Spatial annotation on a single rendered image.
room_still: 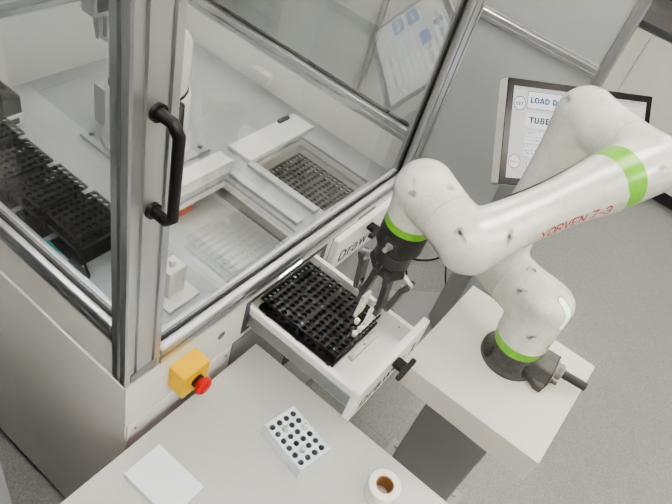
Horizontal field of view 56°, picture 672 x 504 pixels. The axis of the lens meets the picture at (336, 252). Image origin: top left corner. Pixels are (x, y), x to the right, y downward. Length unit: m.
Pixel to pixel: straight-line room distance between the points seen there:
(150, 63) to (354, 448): 0.96
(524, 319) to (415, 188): 0.52
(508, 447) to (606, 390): 1.53
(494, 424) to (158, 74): 1.07
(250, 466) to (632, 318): 2.41
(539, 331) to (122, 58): 1.07
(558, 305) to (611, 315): 1.88
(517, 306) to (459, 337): 0.21
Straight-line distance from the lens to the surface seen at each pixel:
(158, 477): 1.34
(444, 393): 1.51
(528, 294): 1.47
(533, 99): 2.02
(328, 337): 1.42
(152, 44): 0.77
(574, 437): 2.77
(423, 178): 1.08
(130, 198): 0.88
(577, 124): 1.36
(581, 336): 3.14
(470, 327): 1.67
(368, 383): 1.34
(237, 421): 1.43
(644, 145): 1.28
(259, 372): 1.50
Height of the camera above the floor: 2.00
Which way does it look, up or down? 43 degrees down
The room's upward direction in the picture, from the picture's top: 19 degrees clockwise
